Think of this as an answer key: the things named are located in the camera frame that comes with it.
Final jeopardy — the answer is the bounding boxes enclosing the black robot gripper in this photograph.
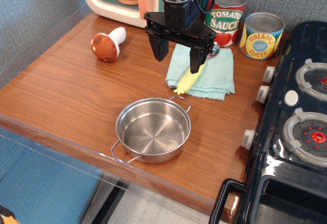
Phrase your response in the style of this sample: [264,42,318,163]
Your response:
[144,0,217,74]

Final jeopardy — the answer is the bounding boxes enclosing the stainless steel pot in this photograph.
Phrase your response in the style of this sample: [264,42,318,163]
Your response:
[116,96,192,164]

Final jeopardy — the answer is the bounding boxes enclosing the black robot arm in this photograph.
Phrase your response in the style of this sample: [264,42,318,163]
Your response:
[144,0,217,74]

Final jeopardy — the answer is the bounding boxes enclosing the orange object bottom left corner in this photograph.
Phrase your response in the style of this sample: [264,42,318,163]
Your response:
[0,206,20,224]

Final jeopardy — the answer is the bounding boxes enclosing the light blue folded cloth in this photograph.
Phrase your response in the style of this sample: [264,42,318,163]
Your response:
[166,44,235,100]

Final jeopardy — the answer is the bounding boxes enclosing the tomato sauce can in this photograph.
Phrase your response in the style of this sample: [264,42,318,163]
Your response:
[204,0,247,47]

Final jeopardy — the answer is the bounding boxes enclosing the plush brown mushroom toy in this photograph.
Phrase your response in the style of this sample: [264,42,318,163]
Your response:
[90,27,127,62]

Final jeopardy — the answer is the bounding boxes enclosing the pineapple slices can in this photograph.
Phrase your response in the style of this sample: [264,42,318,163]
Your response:
[239,12,285,60]

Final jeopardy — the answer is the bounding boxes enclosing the black toy stove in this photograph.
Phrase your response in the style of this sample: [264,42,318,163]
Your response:
[209,21,326,223]

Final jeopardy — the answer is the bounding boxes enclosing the clear acrylic table guard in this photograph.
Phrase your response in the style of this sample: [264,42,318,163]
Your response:
[1,128,209,223]

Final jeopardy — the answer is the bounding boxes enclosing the yellow handled metal spoon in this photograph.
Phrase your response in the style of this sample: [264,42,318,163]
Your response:
[166,44,220,99]

